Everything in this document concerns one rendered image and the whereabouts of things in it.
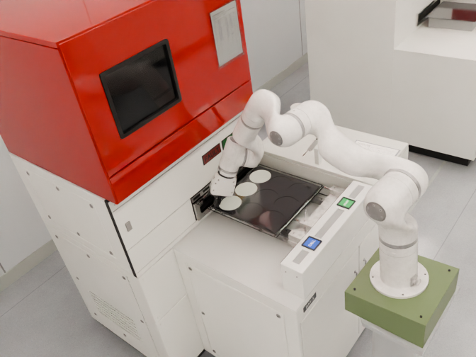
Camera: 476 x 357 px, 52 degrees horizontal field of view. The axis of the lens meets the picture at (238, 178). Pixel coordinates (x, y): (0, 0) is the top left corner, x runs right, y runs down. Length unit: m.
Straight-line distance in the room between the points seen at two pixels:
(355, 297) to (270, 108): 0.69
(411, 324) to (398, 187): 0.45
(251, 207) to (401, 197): 0.83
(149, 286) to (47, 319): 1.26
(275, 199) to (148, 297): 0.68
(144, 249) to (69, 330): 1.24
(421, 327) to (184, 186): 1.04
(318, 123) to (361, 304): 0.62
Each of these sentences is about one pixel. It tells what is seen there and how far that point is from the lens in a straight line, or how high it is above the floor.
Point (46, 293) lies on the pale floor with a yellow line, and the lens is 3.42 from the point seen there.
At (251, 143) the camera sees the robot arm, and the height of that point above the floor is 1.24.
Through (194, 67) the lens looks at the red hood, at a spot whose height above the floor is 1.53.
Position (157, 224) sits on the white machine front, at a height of 0.98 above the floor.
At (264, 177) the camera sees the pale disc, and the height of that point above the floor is 0.90.
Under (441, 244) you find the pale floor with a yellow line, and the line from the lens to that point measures 3.24.
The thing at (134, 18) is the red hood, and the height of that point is 1.79.
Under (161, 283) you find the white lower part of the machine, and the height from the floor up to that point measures 0.70.
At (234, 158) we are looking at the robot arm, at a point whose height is 1.15.
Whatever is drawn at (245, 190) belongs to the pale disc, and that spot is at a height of 0.90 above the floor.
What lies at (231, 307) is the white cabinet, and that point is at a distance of 2.11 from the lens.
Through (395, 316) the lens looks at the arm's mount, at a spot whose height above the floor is 0.91.
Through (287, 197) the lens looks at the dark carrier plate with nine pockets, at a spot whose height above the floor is 0.90.
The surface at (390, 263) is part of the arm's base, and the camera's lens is 1.65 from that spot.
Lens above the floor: 2.25
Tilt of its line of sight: 36 degrees down
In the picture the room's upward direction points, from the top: 10 degrees counter-clockwise
